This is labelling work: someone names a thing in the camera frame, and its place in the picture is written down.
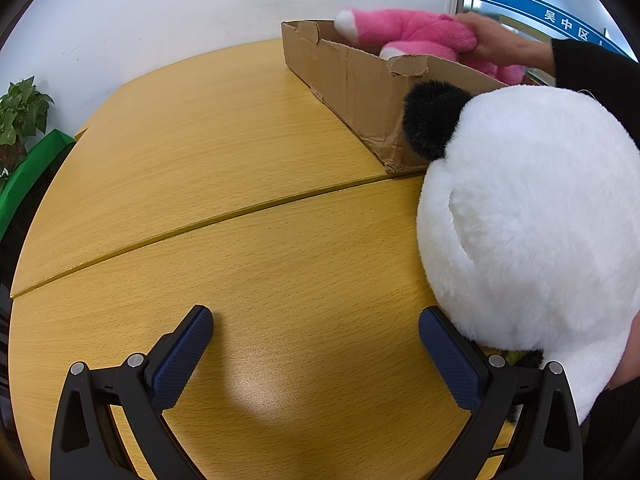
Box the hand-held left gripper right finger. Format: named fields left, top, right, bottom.
left=419, top=306, right=585, bottom=480

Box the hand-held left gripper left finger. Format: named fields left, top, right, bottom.
left=50, top=305, right=215, bottom=480

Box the white panda plush toy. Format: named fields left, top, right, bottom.
left=402, top=80, right=640, bottom=423

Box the brown cardboard box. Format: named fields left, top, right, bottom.
left=281, top=19, right=511, bottom=175

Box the pink plush toy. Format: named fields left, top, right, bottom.
left=334, top=7, right=526, bottom=86

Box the another person's forearm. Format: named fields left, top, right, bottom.
left=550, top=37, right=640, bottom=103

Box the green plant stand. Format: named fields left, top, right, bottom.
left=0, top=129, right=76, bottom=241

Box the green potted plant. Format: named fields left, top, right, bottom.
left=0, top=76, right=55, bottom=181

